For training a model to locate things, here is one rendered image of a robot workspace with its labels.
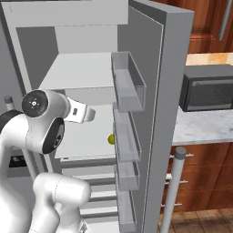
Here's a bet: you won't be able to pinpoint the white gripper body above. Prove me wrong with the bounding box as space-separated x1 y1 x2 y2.
81 106 97 125

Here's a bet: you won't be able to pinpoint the white fridge shelf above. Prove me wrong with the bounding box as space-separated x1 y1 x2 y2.
38 51 118 91
54 104 118 161

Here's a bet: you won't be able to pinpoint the yellow-green pear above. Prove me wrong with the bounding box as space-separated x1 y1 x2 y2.
107 134 117 146

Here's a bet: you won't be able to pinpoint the clear fridge door bin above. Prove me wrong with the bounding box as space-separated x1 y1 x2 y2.
116 188 138 233
110 51 147 114
112 102 143 164
114 159 141 192

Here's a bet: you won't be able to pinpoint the grey fridge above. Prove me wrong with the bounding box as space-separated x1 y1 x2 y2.
0 0 132 233

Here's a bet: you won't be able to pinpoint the grey fridge door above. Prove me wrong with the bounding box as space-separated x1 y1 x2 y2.
116 0 196 233

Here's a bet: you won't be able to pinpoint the black microwave oven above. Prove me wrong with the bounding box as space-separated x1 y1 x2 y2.
178 64 233 113

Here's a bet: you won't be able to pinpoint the brown wooden base cupboards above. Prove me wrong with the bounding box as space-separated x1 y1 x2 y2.
159 142 233 214

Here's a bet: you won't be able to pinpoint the brown wooden wall cupboards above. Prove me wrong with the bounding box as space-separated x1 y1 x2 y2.
150 0 233 56

